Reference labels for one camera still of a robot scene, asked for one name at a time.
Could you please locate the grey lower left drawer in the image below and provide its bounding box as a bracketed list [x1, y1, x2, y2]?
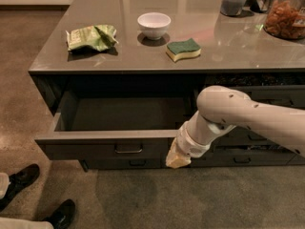
[80, 158, 162, 171]

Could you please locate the grey drawer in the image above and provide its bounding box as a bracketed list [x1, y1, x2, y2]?
[191, 145, 305, 167]
[36, 92, 195, 160]
[215, 126, 280, 147]
[80, 158, 162, 171]
[205, 73, 305, 109]

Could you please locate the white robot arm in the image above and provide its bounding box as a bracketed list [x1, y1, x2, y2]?
[166, 86, 305, 169]

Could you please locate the crumpled green chip bag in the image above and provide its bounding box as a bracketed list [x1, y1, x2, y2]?
[66, 25, 117, 52]

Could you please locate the grey kitchen counter cabinet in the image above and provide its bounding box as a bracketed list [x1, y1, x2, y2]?
[29, 0, 305, 111]

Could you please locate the grey right bottom drawer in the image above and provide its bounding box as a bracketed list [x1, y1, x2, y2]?
[191, 145, 305, 167]

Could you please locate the grey right top drawer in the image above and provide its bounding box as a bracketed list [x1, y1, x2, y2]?
[205, 73, 305, 109]

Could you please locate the grey right middle drawer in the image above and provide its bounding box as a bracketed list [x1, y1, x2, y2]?
[215, 126, 280, 147]

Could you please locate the green and yellow sponge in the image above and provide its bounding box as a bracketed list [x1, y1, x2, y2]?
[166, 38, 201, 62]

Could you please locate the black shoe lower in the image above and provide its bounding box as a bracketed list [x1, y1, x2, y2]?
[44, 199, 76, 229]

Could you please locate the white ceramic bowl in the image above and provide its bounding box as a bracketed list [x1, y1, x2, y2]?
[137, 12, 172, 40]

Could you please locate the glass jar with snacks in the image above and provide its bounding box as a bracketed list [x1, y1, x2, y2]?
[264, 0, 305, 40]

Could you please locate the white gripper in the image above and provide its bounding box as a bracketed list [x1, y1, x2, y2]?
[166, 123, 211, 169]

